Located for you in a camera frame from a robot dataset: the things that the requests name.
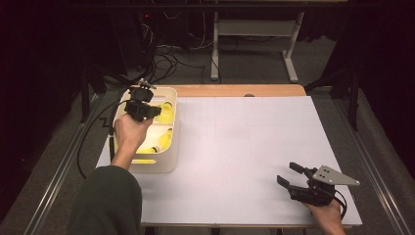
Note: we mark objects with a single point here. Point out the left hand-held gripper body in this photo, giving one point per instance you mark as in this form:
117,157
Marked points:
138,98

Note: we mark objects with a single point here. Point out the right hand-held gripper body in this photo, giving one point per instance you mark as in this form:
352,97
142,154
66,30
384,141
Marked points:
321,189

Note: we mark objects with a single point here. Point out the yellow shuttlecock white cork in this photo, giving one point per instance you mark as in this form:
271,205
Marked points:
164,139

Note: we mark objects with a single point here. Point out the white plastic bin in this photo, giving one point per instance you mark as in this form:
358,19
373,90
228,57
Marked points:
163,166

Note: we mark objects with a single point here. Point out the person's right hand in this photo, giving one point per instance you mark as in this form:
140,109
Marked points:
326,218

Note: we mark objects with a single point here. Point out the person's left hand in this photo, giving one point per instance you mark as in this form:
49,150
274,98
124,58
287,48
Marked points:
130,133

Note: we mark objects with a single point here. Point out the black stand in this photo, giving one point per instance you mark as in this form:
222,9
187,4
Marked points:
354,98
85,94

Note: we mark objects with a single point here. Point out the white table cover sheet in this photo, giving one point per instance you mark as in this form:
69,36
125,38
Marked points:
228,196

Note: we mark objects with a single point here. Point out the metal floor rail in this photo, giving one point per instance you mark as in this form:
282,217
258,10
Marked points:
58,176
375,182

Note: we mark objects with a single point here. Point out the white metal desk frame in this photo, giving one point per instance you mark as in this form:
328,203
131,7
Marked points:
254,27

